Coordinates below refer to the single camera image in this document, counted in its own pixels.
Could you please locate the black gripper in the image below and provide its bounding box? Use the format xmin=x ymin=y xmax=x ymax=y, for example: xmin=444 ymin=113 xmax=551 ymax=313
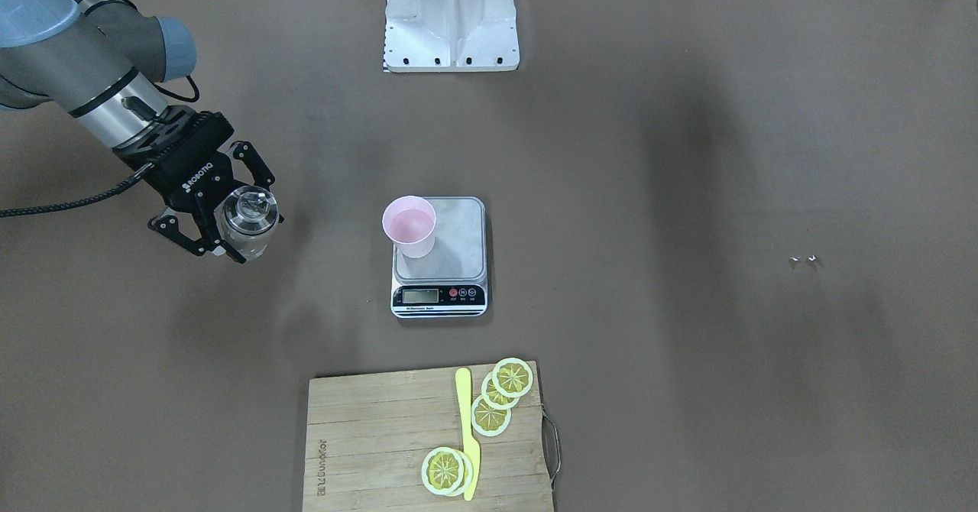
xmin=113 ymin=109 xmax=285 ymax=264

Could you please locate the clear glass sauce bottle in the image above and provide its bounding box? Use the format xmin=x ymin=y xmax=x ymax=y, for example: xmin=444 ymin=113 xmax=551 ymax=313
xmin=215 ymin=186 xmax=282 ymax=261

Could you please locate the pink plastic cup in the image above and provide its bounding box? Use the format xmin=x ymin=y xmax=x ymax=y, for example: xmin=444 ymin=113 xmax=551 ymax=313
xmin=381 ymin=196 xmax=437 ymax=258

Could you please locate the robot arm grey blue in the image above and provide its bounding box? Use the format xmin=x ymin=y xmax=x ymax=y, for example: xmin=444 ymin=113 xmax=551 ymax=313
xmin=1 ymin=0 xmax=283 ymax=264

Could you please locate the silver digital kitchen scale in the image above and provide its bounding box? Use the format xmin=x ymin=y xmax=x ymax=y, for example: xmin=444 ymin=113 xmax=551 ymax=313
xmin=389 ymin=196 xmax=490 ymax=319

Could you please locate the bamboo cutting board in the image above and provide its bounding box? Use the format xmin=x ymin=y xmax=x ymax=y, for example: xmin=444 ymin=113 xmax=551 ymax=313
xmin=303 ymin=367 xmax=560 ymax=511

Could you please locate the yellow plastic knife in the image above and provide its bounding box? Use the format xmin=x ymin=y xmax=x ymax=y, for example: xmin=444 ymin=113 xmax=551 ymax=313
xmin=455 ymin=367 xmax=481 ymax=501

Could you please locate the lemon slice middle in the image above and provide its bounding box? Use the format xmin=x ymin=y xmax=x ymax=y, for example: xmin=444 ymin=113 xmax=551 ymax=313
xmin=480 ymin=372 xmax=520 ymax=410

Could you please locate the lemon slice far end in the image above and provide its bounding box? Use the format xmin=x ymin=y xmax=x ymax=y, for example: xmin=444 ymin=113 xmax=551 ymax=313
xmin=490 ymin=358 xmax=534 ymax=398

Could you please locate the lemon slice top single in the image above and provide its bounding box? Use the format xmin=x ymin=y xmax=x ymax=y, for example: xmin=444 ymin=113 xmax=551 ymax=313
xmin=420 ymin=446 xmax=462 ymax=497

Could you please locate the lemon slice under single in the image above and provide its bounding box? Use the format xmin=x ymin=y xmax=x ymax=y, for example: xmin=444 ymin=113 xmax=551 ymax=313
xmin=447 ymin=449 xmax=474 ymax=497

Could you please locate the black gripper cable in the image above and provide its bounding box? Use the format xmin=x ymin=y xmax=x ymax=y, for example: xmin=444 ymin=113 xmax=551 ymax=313
xmin=0 ymin=168 xmax=154 ymax=219

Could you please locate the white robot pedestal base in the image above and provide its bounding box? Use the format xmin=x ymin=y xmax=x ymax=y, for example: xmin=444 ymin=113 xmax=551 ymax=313
xmin=382 ymin=0 xmax=520 ymax=73

